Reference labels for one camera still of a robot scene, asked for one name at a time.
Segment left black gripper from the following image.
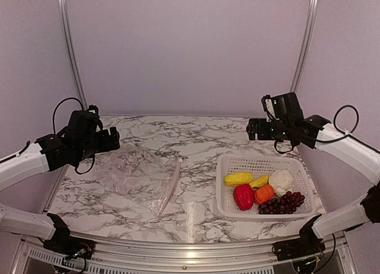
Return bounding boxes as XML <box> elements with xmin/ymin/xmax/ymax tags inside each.
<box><xmin>75</xmin><ymin>126</ymin><xmax>119</xmax><ymax>163</ymax></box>

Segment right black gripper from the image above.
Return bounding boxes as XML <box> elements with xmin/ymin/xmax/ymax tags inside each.
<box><xmin>246</xmin><ymin>118</ymin><xmax>292</xmax><ymax>141</ymax></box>

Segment white plastic basket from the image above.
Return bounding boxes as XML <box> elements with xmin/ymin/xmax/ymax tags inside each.
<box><xmin>216</xmin><ymin>155</ymin><xmax>316</xmax><ymax>221</ymax></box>

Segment clear zip top bag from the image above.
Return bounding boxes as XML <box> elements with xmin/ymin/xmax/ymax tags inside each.
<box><xmin>94</xmin><ymin>145</ymin><xmax>183</xmax><ymax>216</ymax></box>

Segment yellow toy fruit front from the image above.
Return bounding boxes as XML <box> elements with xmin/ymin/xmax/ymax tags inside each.
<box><xmin>223</xmin><ymin>172</ymin><xmax>254</xmax><ymax>187</ymax></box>

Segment yellow toy fruit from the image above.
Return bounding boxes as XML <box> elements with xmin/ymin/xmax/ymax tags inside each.
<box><xmin>223</xmin><ymin>172</ymin><xmax>254</xmax><ymax>187</ymax></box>
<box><xmin>249</xmin><ymin>174</ymin><xmax>270</xmax><ymax>189</ymax></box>

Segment orange toy pumpkin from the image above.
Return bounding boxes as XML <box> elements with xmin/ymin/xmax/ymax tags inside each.
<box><xmin>254</xmin><ymin>184</ymin><xmax>275</xmax><ymax>205</ymax></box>

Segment red toy bell pepper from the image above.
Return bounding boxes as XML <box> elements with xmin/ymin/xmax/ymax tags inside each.
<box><xmin>233</xmin><ymin>184</ymin><xmax>254</xmax><ymax>211</ymax></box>

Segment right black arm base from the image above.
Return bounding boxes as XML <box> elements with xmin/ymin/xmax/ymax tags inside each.
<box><xmin>271</xmin><ymin>215</ymin><xmax>326</xmax><ymax>261</ymax></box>

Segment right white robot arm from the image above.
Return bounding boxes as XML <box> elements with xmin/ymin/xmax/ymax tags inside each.
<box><xmin>246</xmin><ymin>115</ymin><xmax>379</xmax><ymax>255</ymax></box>

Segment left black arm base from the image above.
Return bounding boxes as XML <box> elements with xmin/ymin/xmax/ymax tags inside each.
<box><xmin>43</xmin><ymin>213</ymin><xmax>95</xmax><ymax>260</ymax></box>

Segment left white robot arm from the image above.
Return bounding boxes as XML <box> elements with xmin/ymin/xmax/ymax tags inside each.
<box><xmin>1</xmin><ymin>127</ymin><xmax>120</xmax><ymax>253</ymax></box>

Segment yellow toy fruit back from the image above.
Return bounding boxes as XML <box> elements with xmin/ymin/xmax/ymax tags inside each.
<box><xmin>249</xmin><ymin>174</ymin><xmax>270</xmax><ymax>189</ymax></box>

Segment white toy cauliflower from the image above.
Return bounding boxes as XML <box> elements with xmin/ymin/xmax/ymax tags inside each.
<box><xmin>268</xmin><ymin>170</ymin><xmax>294</xmax><ymax>197</ymax></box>

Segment dark red toy grapes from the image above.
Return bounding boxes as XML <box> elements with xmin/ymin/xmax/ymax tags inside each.
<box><xmin>258</xmin><ymin>191</ymin><xmax>305</xmax><ymax>215</ymax></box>

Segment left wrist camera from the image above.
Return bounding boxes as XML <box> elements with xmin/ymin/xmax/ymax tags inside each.
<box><xmin>64</xmin><ymin>105</ymin><xmax>103</xmax><ymax>144</ymax></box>

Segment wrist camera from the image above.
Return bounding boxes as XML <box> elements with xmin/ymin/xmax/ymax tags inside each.
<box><xmin>64</xmin><ymin>105</ymin><xmax>103</xmax><ymax>144</ymax></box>
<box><xmin>261</xmin><ymin>92</ymin><xmax>304</xmax><ymax>122</ymax></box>

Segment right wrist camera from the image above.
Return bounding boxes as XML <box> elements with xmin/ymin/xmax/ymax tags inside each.
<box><xmin>261</xmin><ymin>92</ymin><xmax>304</xmax><ymax>122</ymax></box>

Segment front aluminium rail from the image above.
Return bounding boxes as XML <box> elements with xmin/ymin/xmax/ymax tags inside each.
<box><xmin>11</xmin><ymin>226</ymin><xmax>357</xmax><ymax>274</ymax></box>

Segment right aluminium frame post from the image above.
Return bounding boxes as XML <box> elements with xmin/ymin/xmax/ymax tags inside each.
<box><xmin>290</xmin><ymin>0</ymin><xmax>319</xmax><ymax>93</ymax></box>

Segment aluminium frame post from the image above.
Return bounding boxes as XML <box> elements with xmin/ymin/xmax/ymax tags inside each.
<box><xmin>57</xmin><ymin>0</ymin><xmax>88</xmax><ymax>109</ymax></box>
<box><xmin>290</xmin><ymin>0</ymin><xmax>319</xmax><ymax>93</ymax></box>

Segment left aluminium frame post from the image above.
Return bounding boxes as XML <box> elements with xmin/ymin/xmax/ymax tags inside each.
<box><xmin>57</xmin><ymin>0</ymin><xmax>88</xmax><ymax>109</ymax></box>

